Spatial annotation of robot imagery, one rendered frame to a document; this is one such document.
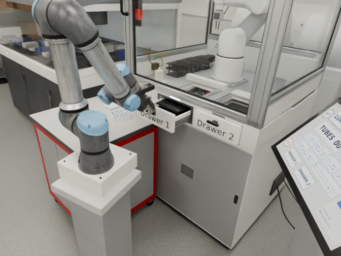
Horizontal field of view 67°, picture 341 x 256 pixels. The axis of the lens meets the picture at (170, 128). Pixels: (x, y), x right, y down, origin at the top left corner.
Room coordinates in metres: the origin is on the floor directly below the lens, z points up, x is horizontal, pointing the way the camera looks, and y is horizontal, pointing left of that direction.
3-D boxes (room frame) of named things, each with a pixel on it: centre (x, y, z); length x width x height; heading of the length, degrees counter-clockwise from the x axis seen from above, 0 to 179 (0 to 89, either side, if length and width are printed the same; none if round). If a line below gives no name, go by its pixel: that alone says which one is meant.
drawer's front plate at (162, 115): (1.34, 0.09, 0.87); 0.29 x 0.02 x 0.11; 48
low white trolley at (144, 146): (1.50, 0.50, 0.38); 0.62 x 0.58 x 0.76; 48
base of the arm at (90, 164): (0.90, 0.31, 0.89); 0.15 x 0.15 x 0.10
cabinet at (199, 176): (1.78, -0.37, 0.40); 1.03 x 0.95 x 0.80; 48
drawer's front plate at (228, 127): (1.24, -0.25, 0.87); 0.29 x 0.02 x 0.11; 48
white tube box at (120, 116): (1.51, 0.33, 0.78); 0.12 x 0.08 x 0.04; 121
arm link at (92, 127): (0.91, 0.31, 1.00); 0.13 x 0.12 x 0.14; 47
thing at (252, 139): (1.78, -0.36, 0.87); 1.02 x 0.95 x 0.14; 48
